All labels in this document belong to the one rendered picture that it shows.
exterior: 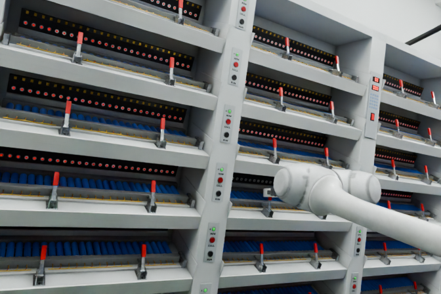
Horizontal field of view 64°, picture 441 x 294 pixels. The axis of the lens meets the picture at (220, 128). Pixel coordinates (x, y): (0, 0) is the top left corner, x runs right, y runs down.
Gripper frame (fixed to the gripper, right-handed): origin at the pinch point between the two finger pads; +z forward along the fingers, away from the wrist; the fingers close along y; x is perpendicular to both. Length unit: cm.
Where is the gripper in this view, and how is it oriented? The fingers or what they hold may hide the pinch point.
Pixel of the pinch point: (272, 192)
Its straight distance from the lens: 128.0
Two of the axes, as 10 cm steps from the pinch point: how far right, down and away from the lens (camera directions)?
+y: 8.6, 1.5, 4.9
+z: -5.2, 1.8, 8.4
